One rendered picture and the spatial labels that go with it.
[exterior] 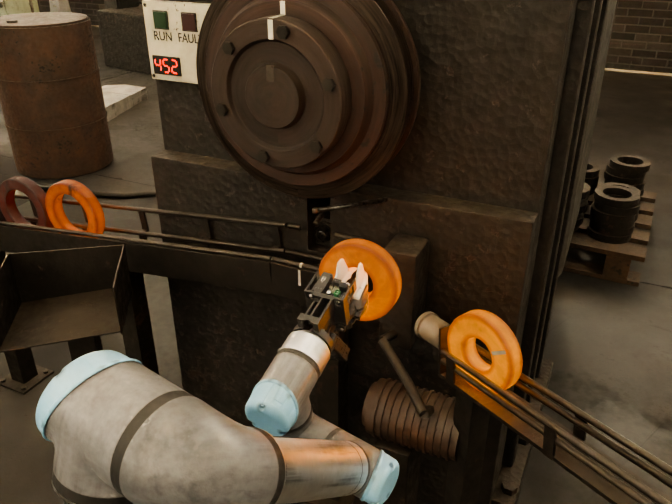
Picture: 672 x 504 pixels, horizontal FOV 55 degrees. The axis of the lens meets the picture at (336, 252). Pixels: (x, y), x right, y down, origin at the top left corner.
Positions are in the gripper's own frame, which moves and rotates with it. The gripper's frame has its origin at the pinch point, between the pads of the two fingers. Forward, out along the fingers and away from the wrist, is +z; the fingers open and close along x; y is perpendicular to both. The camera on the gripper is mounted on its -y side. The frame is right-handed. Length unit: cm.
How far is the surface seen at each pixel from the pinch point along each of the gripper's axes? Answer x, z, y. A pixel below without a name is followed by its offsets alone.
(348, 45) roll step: 9.3, 23.5, 31.7
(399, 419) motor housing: -8.7, -6.3, -33.7
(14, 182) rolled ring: 112, 17, -15
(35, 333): 71, -21, -21
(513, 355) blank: -29.0, -2.0, -9.8
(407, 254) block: -3.2, 16.3, -9.0
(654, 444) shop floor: -66, 53, -101
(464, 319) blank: -19.0, 2.7, -9.0
